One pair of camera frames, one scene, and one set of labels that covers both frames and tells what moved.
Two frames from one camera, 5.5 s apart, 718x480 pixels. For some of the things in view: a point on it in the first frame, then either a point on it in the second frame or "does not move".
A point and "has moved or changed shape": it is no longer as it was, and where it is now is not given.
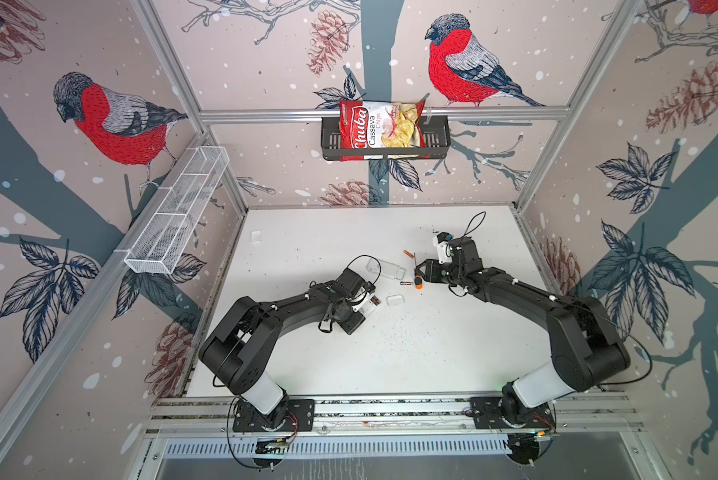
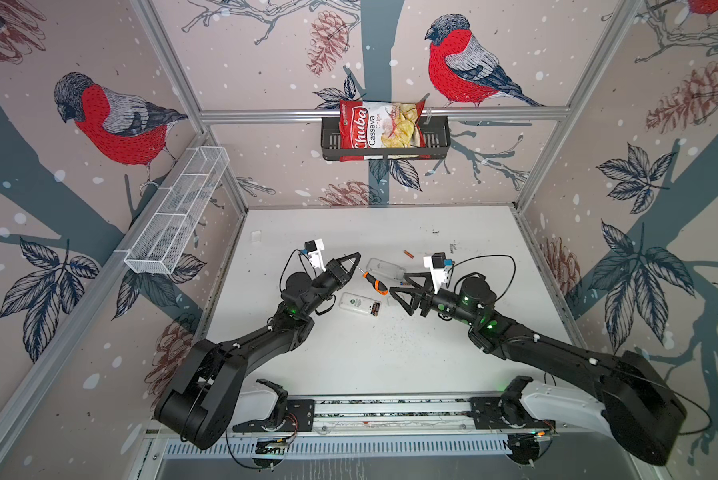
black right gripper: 429,270 → 427,297
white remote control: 388,269 does not move
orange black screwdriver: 417,278 has moved or changed shape
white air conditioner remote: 370,304 does not move
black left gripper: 355,323 → 336,274
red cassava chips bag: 377,124 does not move
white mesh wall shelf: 160,240 does not move
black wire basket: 437,142 does not move
